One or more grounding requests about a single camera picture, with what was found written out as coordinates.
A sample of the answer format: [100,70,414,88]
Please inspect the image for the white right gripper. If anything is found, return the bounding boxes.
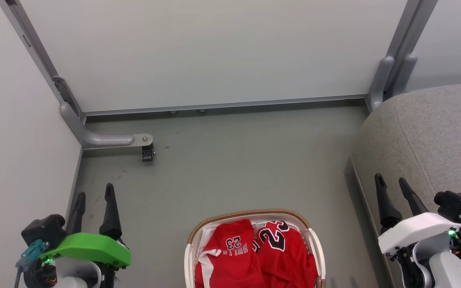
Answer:
[375,173,461,288]

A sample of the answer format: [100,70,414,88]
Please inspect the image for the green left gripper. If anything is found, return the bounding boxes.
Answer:
[38,183,132,288]

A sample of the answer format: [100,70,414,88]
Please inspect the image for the grey fabric sofa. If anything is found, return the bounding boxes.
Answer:
[345,83,461,288]

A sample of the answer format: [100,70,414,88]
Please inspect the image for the white wicker-rimmed laundry basket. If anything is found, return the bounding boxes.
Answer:
[184,208,327,288]

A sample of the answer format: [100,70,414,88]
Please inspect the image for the red Bulls 23 jersey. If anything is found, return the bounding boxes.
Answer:
[195,219,268,288]

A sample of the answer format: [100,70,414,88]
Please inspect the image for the teal-plug left gripper cable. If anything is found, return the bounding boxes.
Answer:
[14,239,50,288]

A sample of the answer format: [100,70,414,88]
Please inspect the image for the grey partition post with foot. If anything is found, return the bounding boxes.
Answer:
[0,0,154,150]

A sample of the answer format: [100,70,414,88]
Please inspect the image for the grey double partition post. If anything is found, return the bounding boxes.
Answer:
[366,0,439,113]

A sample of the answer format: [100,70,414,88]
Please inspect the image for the grey partition bottom rail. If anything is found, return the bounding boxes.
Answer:
[82,94,369,117]

